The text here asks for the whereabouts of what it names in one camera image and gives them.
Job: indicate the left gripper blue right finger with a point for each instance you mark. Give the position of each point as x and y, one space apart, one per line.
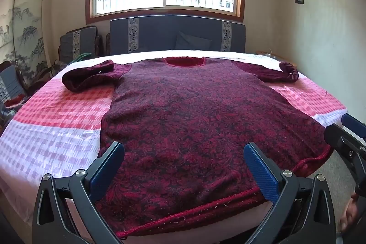
302 209

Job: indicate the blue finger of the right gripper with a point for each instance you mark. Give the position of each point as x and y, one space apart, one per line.
354 125

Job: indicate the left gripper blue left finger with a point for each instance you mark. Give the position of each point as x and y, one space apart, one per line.
52 219

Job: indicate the dark red floral sweater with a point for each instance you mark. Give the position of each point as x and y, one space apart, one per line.
184 123

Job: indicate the person's right hand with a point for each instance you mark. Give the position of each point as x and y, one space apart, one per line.
349 214

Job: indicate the pink checked bed sheet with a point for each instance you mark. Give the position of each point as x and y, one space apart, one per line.
58 132

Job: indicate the painted folding screen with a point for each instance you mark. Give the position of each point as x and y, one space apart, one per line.
22 36

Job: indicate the dark blue padded headboard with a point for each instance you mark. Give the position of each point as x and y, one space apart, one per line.
175 32

